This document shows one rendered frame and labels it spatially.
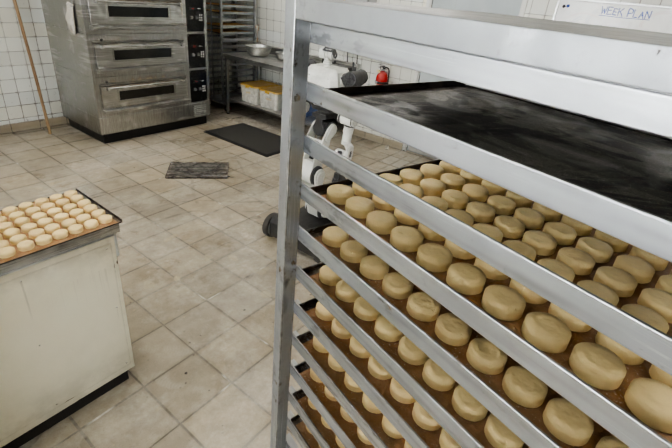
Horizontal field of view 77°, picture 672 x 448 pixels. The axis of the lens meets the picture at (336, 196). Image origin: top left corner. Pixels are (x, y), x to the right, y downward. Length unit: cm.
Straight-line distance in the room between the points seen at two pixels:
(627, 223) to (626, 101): 10
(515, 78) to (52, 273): 178
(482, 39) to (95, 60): 507
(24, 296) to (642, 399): 185
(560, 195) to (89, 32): 510
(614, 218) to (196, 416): 209
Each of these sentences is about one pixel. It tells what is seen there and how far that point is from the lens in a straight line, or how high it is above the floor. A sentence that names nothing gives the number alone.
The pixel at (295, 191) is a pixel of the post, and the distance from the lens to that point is 76.
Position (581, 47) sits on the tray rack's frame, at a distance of 39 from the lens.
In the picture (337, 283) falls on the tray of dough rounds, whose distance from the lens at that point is 83.
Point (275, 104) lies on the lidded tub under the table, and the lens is 614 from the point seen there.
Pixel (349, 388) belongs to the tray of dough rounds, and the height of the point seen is 114.
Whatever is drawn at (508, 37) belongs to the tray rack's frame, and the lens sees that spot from 42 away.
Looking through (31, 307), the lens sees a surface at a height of 66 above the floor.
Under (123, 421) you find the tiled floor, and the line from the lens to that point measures 237.
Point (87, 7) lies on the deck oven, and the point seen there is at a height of 146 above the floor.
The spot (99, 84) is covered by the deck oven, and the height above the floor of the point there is 69.
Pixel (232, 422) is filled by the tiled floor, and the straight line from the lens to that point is 227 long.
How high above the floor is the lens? 183
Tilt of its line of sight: 26 degrees down
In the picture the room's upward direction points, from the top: 6 degrees clockwise
